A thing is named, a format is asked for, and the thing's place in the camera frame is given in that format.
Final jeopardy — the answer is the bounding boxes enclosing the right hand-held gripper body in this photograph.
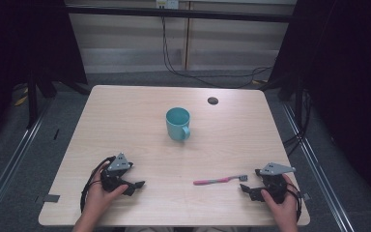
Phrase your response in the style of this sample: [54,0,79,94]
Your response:
[254,161,297,205]

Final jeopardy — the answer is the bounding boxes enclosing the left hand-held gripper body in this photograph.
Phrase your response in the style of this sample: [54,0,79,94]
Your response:
[100,152,134,194]

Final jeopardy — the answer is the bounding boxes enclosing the pink toothbrush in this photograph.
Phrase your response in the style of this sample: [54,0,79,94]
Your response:
[192,174,249,187]

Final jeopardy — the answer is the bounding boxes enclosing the teal cup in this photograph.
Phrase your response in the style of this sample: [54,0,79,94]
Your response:
[165,106,191,142]

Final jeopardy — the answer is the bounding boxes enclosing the person's right hand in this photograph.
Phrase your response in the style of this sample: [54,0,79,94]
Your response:
[259,173,301,223]

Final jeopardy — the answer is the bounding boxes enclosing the person's left hand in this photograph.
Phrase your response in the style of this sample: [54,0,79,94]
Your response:
[82,161,130,217]

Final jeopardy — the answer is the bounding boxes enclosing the black metal stand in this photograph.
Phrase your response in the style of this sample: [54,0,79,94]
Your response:
[26,71,58,131]
[277,72,305,131]

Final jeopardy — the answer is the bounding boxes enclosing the dark curtain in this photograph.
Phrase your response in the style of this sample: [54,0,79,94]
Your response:
[0,0,89,154]
[268,0,371,212]

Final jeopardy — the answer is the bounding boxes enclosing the black horizontal bar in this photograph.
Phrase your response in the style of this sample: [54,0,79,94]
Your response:
[65,5,296,24]

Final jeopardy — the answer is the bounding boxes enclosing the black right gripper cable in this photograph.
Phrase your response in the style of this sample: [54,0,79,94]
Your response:
[284,182,304,224]

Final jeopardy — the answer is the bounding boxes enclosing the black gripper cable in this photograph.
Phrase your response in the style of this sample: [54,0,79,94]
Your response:
[79,156,117,214]
[284,182,304,224]

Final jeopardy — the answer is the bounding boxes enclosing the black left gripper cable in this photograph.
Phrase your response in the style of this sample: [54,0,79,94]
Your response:
[79,156,117,214]

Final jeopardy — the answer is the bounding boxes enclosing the metal floor rail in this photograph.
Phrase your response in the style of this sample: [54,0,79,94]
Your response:
[0,104,47,224]
[280,101,356,232]

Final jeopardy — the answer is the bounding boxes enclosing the black floor cables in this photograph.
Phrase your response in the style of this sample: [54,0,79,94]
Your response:
[282,90,314,158]

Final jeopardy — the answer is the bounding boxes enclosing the black hanging cable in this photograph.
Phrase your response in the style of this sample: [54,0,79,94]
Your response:
[160,15,274,90]

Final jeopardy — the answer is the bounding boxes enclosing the white wall socket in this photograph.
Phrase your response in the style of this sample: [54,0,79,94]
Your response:
[155,0,180,11]

